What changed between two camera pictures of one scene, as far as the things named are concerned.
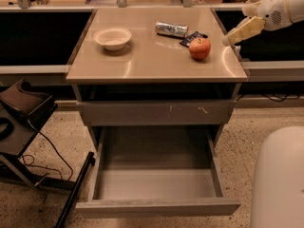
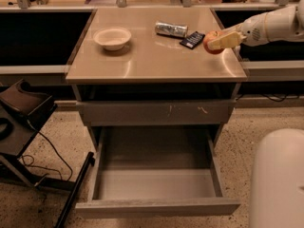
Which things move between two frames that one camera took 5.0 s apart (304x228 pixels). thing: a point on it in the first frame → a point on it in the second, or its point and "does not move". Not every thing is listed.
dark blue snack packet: x=197 y=35 does not move
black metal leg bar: x=65 y=217 does not move
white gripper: x=273 y=12 → x=252 y=32
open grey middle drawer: x=152 y=172 does not move
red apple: x=199 y=47 → x=210 y=35
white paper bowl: x=113 y=38 does not move
